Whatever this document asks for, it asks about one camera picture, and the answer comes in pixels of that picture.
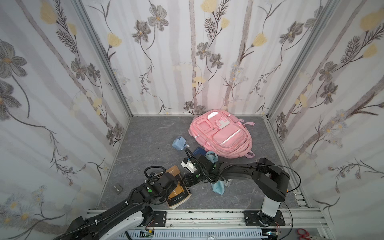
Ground brown and black book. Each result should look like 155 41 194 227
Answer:
166 166 192 209

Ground pink backpack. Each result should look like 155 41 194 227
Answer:
189 110 255 159

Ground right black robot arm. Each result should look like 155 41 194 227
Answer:
181 155 291 228

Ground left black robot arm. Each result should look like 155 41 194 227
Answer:
56 172 178 240

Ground teal pencil case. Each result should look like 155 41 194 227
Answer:
206 151 225 195

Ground clear plastic case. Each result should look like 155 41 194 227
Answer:
224 180 232 187

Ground light blue pencil sharpener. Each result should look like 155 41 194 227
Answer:
172 136 190 151

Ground blue book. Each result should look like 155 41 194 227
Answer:
193 147 207 156

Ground red scissors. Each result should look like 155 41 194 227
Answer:
297 229 311 240

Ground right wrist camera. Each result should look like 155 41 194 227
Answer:
181 158 197 173

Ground white cable duct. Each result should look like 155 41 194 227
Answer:
116 229 268 240

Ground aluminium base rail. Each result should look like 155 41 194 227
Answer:
87 208 335 240

